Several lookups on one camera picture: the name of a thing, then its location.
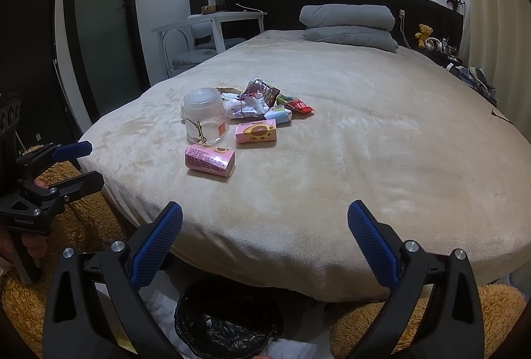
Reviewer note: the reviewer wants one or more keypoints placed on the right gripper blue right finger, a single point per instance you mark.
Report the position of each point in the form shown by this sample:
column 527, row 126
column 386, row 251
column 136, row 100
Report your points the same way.
column 378, row 243

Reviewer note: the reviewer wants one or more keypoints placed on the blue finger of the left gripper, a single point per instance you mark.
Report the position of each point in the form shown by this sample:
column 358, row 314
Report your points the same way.
column 76, row 188
column 72, row 151

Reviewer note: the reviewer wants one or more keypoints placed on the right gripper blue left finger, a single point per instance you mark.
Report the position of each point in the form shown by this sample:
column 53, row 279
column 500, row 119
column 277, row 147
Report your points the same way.
column 151, row 242

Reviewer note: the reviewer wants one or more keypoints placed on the pink carton box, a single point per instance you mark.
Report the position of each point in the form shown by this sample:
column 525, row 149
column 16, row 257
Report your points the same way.
column 211, row 160

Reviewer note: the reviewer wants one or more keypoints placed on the clear plastic jar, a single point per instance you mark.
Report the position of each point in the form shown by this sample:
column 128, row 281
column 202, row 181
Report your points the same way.
column 203, row 114

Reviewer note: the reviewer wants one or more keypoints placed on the green candy wrapper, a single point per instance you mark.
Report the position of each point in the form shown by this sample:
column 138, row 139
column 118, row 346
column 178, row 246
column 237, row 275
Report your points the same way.
column 283, row 99

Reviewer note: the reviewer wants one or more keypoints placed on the black trash bin bag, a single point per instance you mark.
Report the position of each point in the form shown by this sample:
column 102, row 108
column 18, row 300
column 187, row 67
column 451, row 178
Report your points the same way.
column 228, row 326

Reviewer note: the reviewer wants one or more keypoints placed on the left hand bare skin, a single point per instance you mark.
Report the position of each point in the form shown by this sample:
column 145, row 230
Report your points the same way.
column 36, row 247

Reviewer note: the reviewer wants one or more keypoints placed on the dark glass door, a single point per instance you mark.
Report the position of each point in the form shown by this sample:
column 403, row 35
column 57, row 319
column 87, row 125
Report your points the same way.
column 106, row 53

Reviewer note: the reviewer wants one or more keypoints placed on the pink yellow snack box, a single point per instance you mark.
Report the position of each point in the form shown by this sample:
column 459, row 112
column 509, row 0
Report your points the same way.
column 258, row 131

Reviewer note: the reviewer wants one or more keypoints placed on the grey cushioned chair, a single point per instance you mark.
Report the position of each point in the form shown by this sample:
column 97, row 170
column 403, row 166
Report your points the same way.
column 179, row 48

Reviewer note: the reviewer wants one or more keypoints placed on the white crumpled wrapper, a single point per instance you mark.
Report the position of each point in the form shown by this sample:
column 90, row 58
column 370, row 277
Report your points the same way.
column 240, row 106

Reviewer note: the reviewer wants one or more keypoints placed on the brown paper bag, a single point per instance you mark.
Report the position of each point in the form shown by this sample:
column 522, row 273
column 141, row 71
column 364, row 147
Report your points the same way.
column 230, row 90

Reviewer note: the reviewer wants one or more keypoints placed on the light blue small packet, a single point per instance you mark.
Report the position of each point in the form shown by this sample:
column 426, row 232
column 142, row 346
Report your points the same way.
column 280, row 114

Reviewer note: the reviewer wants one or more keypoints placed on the red candy wrapper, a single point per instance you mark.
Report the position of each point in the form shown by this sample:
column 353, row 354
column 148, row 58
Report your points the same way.
column 296, row 105

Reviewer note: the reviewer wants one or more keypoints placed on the dark foil snack wrapper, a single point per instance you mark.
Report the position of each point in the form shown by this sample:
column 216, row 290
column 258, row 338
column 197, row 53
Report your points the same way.
column 257, row 87

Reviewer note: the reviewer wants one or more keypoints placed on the white side table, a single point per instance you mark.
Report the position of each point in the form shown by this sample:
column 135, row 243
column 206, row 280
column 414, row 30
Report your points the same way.
column 213, row 23

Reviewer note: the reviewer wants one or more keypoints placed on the pile of clothes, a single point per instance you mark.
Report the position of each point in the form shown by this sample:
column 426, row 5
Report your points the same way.
column 475, row 79

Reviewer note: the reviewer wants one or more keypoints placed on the lower grey pillow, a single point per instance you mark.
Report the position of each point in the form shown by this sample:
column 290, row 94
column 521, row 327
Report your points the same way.
column 353, row 35

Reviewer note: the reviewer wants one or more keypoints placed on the grey pillow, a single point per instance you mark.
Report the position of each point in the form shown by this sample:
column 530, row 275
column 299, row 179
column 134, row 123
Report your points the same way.
column 330, row 15
column 353, row 35

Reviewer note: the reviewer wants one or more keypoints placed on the yellow teddy bear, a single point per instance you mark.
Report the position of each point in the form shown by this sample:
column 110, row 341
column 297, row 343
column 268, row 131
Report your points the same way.
column 423, row 34

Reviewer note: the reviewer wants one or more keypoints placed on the upper grey pillow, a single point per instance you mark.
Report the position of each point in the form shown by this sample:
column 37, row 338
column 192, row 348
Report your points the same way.
column 330, row 15

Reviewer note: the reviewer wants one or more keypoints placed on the black headboard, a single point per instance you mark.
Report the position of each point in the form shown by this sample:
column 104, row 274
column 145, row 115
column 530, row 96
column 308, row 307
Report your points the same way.
column 409, row 14

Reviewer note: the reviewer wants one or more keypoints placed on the cream curtain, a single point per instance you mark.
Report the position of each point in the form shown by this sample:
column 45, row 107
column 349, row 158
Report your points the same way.
column 497, row 38

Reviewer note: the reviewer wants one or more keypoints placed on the small black plant figure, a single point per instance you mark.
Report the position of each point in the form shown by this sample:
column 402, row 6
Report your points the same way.
column 456, row 5

